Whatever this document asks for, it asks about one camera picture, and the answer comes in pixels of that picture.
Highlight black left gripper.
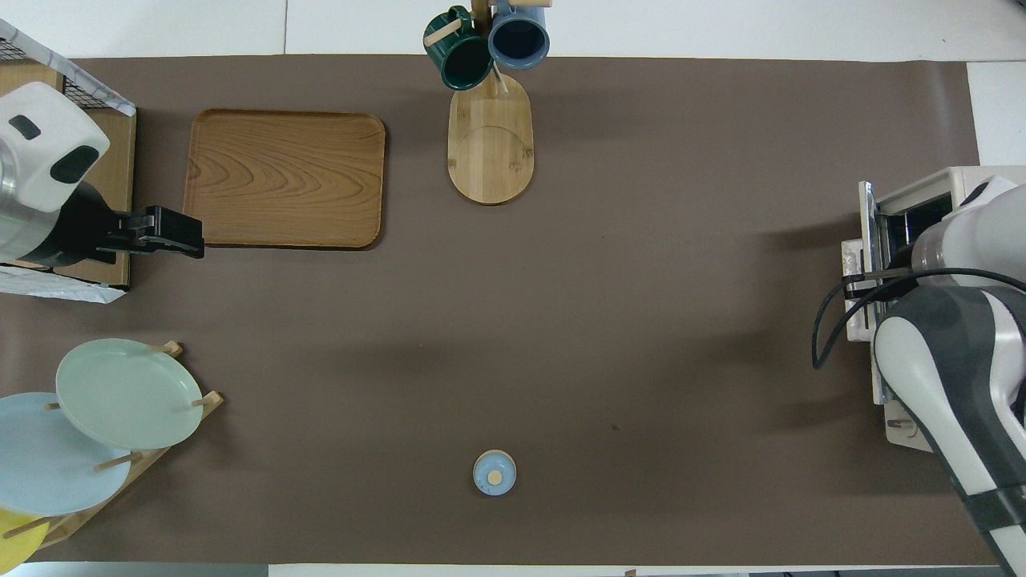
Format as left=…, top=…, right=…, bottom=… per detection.
left=101, top=205, right=207, bottom=260

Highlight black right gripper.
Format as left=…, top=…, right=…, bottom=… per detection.
left=859, top=269, right=920, bottom=305

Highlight glass oven door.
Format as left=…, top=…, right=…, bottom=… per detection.
left=841, top=180, right=893, bottom=406

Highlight cream toaster oven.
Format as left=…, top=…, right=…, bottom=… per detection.
left=841, top=165, right=1026, bottom=454

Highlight brown wooden tray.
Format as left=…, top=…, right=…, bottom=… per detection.
left=183, top=108, right=387, bottom=251

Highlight pale green plate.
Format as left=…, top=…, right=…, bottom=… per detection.
left=55, top=337, right=204, bottom=451

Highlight wooden plate rack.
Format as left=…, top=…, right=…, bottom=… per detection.
left=0, top=340, right=224, bottom=551

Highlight light blue racked plate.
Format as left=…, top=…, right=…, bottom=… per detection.
left=0, top=391, right=134, bottom=518

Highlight brown table mat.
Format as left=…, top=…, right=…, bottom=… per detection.
left=0, top=54, right=1020, bottom=567

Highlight wooden mug tree stand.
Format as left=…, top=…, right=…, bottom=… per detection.
left=425, top=0, right=554, bottom=207

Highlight dark green mug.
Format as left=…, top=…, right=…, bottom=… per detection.
left=423, top=6, right=495, bottom=91

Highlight yellow plate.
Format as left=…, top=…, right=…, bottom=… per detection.
left=0, top=508, right=50, bottom=572

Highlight blue mug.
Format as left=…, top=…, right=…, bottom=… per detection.
left=487, top=0, right=552, bottom=71

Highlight wire basket with wooden shelf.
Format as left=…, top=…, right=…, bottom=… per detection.
left=0, top=18, right=138, bottom=305

